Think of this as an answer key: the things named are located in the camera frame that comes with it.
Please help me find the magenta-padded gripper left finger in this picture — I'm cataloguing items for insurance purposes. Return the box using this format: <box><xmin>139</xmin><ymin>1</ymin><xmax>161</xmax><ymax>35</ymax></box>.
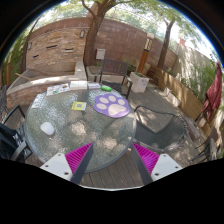
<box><xmin>39</xmin><ymin>142</ymin><xmax>95</xmax><ymax>185</ymax></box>

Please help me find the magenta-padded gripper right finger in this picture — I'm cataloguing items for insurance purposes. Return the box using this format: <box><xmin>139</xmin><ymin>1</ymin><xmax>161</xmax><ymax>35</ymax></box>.
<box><xmin>129</xmin><ymin>142</ymin><xmax>184</xmax><ymax>186</ymax></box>

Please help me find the white computer mouse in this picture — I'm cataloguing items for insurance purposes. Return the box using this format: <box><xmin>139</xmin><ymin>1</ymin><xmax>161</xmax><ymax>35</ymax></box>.
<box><xmin>39</xmin><ymin>121</ymin><xmax>56</xmax><ymax>136</ymax></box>

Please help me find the purple paw-shaped mouse pad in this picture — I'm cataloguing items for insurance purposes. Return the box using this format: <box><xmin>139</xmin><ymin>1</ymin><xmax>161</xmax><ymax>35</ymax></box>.
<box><xmin>93</xmin><ymin>93</ymin><xmax>131</xmax><ymax>119</ymax></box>

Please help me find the black mesh patio chair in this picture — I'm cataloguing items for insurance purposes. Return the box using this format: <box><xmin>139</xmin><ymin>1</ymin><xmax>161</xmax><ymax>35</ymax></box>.
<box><xmin>133</xmin><ymin>105</ymin><xmax>190</xmax><ymax>155</ymax></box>

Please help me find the yellow square card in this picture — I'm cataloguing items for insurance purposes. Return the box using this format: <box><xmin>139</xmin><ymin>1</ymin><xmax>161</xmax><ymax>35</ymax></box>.
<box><xmin>71</xmin><ymin>101</ymin><xmax>88</xmax><ymax>112</ymax></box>

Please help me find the colourful printed pamphlet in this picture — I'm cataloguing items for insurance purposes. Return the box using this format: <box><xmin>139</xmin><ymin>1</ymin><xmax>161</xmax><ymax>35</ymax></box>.
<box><xmin>46</xmin><ymin>83</ymin><xmax>71</xmax><ymax>97</ymax></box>

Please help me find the white flat box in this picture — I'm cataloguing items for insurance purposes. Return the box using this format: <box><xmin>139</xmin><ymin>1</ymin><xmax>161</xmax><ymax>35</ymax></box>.
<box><xmin>69</xmin><ymin>80</ymin><xmax>89</xmax><ymax>91</ymax></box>

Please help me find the grey mesh chair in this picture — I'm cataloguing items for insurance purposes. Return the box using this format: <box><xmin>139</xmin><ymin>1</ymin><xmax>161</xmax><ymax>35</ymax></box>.
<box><xmin>0</xmin><ymin>84</ymin><xmax>8</xmax><ymax>114</ymax></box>

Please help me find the raised stone basin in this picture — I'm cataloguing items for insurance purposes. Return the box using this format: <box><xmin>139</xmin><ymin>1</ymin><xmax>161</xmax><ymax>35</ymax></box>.
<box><xmin>6</xmin><ymin>60</ymin><xmax>88</xmax><ymax>101</ymax></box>

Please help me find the white square planter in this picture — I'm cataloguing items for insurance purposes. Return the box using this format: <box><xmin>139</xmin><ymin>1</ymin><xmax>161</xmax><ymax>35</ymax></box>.
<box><xmin>129</xmin><ymin>71</ymin><xmax>150</xmax><ymax>94</ymax></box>

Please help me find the thin white book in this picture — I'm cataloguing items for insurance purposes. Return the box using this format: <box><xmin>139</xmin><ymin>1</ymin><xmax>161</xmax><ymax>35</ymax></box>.
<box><xmin>87</xmin><ymin>82</ymin><xmax>102</xmax><ymax>90</ymax></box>

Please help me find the red folded umbrella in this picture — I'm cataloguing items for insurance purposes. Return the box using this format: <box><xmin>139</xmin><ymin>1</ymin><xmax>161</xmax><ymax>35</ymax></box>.
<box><xmin>201</xmin><ymin>61</ymin><xmax>224</xmax><ymax>120</ymax></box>

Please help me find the wooden stick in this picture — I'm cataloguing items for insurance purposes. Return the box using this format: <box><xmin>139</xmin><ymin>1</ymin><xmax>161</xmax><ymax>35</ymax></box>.
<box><xmin>14</xmin><ymin>72</ymin><xmax>32</xmax><ymax>82</ymax></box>

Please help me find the thin leaning tree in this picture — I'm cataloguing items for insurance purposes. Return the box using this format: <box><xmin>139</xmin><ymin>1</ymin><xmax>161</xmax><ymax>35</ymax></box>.
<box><xmin>20</xmin><ymin>16</ymin><xmax>43</xmax><ymax>73</ymax></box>

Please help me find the grey utility box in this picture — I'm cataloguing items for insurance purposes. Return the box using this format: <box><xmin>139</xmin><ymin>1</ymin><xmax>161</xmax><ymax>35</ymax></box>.
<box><xmin>95</xmin><ymin>48</ymin><xmax>107</xmax><ymax>60</ymax></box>

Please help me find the slender tree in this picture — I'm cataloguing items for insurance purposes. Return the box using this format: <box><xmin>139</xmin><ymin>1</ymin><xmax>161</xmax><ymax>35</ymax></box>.
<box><xmin>157</xmin><ymin>18</ymin><xmax>177</xmax><ymax>70</ymax></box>

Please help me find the thick tree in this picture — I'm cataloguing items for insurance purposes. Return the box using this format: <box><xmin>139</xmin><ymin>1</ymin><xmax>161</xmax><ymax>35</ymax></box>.
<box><xmin>80</xmin><ymin>0</ymin><xmax>116</xmax><ymax>67</ymax></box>

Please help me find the wooden lamp post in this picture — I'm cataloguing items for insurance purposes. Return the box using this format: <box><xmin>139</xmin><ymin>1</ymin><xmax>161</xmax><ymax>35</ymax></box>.
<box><xmin>137</xmin><ymin>32</ymin><xmax>155</xmax><ymax>74</ymax></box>

